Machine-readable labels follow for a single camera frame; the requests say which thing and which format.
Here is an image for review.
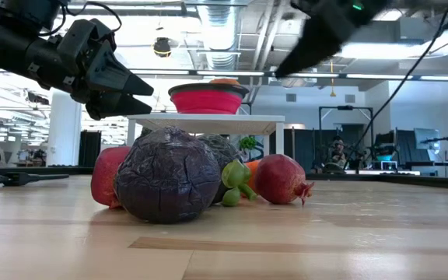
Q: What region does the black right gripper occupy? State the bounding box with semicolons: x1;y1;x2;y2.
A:
274;0;390;79

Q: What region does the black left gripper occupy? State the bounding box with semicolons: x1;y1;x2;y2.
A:
25;37;155;121

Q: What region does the red apple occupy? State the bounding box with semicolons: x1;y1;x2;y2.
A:
90;145;132;210

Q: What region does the red collapsible bowl grey rim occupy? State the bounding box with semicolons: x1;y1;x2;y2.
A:
168;82;250;115

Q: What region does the dark purple fruit bottom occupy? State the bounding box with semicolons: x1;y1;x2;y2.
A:
114;125;222;225

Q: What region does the yellow orange round fruit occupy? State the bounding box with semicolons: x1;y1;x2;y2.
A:
209;78;242;86

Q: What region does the dark fruit with green stem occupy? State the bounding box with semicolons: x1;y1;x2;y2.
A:
196;133;259;208

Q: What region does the red pomegranate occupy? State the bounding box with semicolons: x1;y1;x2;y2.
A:
254;153;315;206

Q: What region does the orange elongated fruit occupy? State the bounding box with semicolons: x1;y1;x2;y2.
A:
244;158;263;198

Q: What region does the yellow hanging pendant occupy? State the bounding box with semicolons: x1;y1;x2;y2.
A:
327;58;338;98

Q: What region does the black cabinet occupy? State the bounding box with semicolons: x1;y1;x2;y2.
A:
78;130;103;168

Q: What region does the white perforated shelf riser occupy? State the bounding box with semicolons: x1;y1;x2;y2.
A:
125;112;286;160

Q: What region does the person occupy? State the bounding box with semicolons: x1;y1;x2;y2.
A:
330;138;348;169

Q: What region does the green background plant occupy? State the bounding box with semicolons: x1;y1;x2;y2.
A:
238;135;257;152

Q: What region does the black bar tool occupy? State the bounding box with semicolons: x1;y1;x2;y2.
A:
0;172;70;187

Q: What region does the grey monitor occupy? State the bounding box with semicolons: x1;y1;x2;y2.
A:
414;128;442;152

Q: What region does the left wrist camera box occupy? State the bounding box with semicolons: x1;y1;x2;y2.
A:
56;17;118;77

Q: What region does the black ceiling cord reel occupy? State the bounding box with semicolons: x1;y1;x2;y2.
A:
152;37;173;58

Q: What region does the black stand frame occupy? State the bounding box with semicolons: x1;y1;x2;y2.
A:
318;105;375;172

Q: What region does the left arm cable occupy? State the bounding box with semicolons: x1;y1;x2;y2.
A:
39;1;123;35

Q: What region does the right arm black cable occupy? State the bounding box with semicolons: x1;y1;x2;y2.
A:
343;0;448;169

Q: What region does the black aluminium table frame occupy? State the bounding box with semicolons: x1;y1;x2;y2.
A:
0;166;448;191

